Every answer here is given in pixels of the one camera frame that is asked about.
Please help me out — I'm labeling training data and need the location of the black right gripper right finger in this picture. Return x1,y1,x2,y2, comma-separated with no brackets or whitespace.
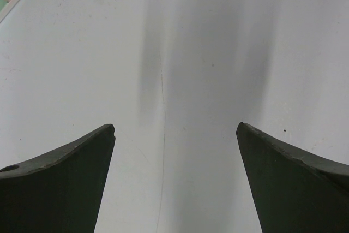
236,122,348,232

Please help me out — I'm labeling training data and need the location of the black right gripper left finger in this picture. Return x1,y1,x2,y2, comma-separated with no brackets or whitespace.
1,124,115,232

